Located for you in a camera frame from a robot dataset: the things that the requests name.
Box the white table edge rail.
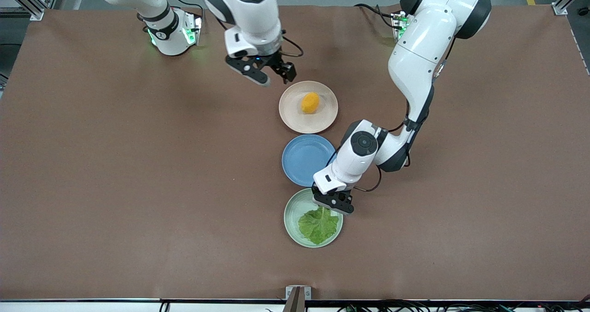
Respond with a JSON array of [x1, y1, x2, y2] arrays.
[[0, 300, 590, 312]]

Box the camera stand pole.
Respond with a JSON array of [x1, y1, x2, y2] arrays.
[[283, 287, 307, 312]]

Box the brown table cover mat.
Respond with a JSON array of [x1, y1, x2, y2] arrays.
[[0, 4, 590, 301]]

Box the yellow lemon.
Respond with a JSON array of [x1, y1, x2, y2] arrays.
[[301, 92, 320, 115]]

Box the pale green round plate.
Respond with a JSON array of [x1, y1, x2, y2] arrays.
[[283, 188, 344, 248]]

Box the blue round plate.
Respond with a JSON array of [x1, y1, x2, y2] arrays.
[[282, 134, 338, 188]]

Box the black left base cable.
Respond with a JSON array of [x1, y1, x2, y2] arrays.
[[354, 3, 398, 29]]

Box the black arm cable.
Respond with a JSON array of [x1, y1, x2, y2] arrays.
[[280, 29, 304, 58], [352, 114, 415, 194]]

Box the black base cable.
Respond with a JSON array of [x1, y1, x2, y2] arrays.
[[354, 3, 398, 29], [157, 0, 206, 25]]

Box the grey metal bracket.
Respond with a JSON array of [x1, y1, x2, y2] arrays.
[[285, 285, 312, 300]]

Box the beige round plate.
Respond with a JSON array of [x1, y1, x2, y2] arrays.
[[278, 80, 339, 134]]

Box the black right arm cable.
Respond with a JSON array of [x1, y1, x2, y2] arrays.
[[280, 29, 304, 58]]

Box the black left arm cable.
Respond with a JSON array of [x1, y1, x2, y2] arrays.
[[352, 114, 415, 194]]

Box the green lettuce leaf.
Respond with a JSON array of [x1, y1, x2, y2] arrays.
[[298, 205, 340, 245]]

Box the black right base cable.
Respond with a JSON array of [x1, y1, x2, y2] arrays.
[[157, 0, 206, 25]]

